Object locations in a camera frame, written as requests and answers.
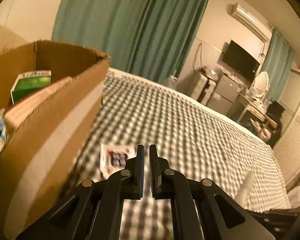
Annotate white red sachet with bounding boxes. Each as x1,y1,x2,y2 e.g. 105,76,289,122
100,143,136,179

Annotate clear plastic comb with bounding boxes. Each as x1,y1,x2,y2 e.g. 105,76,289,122
234,171,255,207

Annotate green white checkered cloth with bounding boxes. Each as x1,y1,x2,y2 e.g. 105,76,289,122
64,74,290,212

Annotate brown cardboard box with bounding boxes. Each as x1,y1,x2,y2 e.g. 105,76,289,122
0,41,110,239

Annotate white dressing table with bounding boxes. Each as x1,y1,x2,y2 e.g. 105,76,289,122
236,94,278,131

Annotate grey mini fridge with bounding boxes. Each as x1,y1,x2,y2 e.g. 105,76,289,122
206,73,241,115

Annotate white drawer cabinet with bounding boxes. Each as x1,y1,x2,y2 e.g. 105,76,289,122
189,72,216,106

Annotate green white medicine box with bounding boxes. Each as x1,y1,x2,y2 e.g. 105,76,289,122
11,70,52,104

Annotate green curtain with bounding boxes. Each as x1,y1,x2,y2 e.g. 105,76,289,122
52,0,209,82

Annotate black wall television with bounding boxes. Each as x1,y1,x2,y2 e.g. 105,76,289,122
222,40,260,83

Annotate white wall air conditioner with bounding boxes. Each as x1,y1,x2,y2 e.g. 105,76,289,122
231,3,272,42

